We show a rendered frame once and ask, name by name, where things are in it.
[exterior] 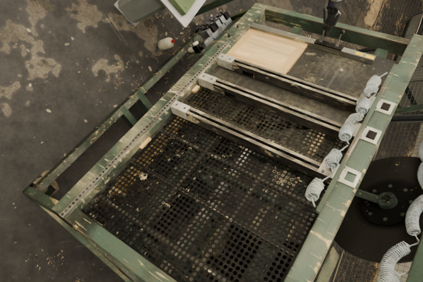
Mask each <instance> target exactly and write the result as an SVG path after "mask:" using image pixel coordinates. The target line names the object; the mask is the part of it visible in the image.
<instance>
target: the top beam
mask: <svg viewBox="0 0 423 282"><path fill-rule="evenodd" d="M422 54H423V36H421V35H416V34H413V36H412V38H411V40H410V41H409V44H408V45H407V48H406V49H405V52H404V53H403V55H402V57H401V59H400V61H399V63H398V65H397V68H396V69H395V72H394V73H393V75H392V78H391V79H390V81H389V83H388V85H387V87H386V89H385V91H384V93H383V94H382V96H381V99H384V100H387V101H391V102H393V103H396V104H395V106H394V108H393V111H392V113H391V115H386V114H383V113H380V112H378V111H375V110H374V112H373V114H372V116H371V118H370V119H369V121H368V123H367V125H366V126H369V127H371V128H375V129H377V130H380V131H382V133H381V135H380V137H379V139H378V141H377V143H376V145H374V144H371V143H369V142H366V141H364V140H361V139H359V140H358V142H357V144H356V146H355V148H354V150H353V152H352V154H351V156H350V158H349V160H348V161H347V163H346V166H347V167H350V168H352V169H354V170H357V171H359V172H361V173H362V174H361V177H360V179H359V181H358V183H357V185H356V187H355V188H351V187H349V186H347V185H345V184H342V183H340V182H338V181H337V182H336V185H335V186H334V188H333V190H332V192H331V194H330V196H329V198H328V199H327V201H326V203H325V205H324V207H323V209H322V211H321V212H320V214H319V215H318V217H317V219H316V221H315V223H314V225H313V227H312V228H311V230H310V232H309V234H308V236H307V238H306V240H305V241H304V243H303V245H302V248H301V249H300V251H299V253H298V255H297V257H296V259H295V261H294V263H293V265H292V266H291V268H290V270H289V272H288V274H287V276H286V278H285V280H284V281H283V282H314V280H315V277H316V275H317V273H318V271H319V269H320V267H321V265H322V263H323V261H324V259H325V257H326V255H327V253H328V251H329V249H330V246H331V244H332V242H333V240H334V238H335V236H336V234H337V231H338V229H339V227H340V226H341V223H342V221H343V219H344V217H345V215H346V213H347V211H348V209H349V207H350V205H351V202H352V200H353V198H354V196H355V194H356V192H357V190H358V188H359V185H360V184H361V181H362V180H363V178H364V175H365V174H366V171H367V169H368V167H369V165H370V163H371V161H372V159H373V156H374V154H375V152H376V150H377V148H378V146H379V144H380V142H381V140H382V138H383V136H384V134H385V132H386V130H387V127H388V125H389V123H390V121H391V119H392V117H393V115H394V112H395V110H396V109H397V106H398V104H399V102H400V100H401V98H402V96H403V94H404V92H405V90H406V88H407V86H408V84H409V81H410V79H411V77H412V75H413V73H414V71H415V69H416V67H417V64H418V63H419V60H420V58H421V57H422ZM355 177H356V175H355V174H352V173H350V172H347V174H346V176H345V178H344V179H345V180H347V181H349V182H352V183H353V181H354V179H355Z"/></svg>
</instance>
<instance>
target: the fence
mask: <svg viewBox="0 0 423 282"><path fill-rule="evenodd" d="M250 28H251V29H254V30H258V31H262V32H265V33H269V34H272V35H276V36H279V37H283V38H287V39H290V40H294V41H296V42H301V43H305V44H307V45H308V47H312V48H316V49H319V50H323V51H325V52H329V53H332V54H336V55H340V56H343V57H347V58H350V59H354V60H358V61H361V62H365V63H367V64H371V65H373V62H374V61H375V59H376V56H375V55H371V54H367V53H364V52H360V51H357V50H352V49H350V48H345V47H344V48H343V49H342V50H341V51H340V50H335V49H333V48H329V47H324V46H321V45H317V44H314V42H315V41H316V40H315V39H313V38H308V37H304V36H301V35H297V34H294V33H290V32H287V31H283V30H278V29H275V28H271V27H268V26H264V25H260V24H257V23H253V24H252V25H251V26H250ZM356 52H360V53H363V56H360V55H356V54H355V53H356ZM366 54H367V55H371V56H374V57H373V59H371V58H367V57H366Z"/></svg>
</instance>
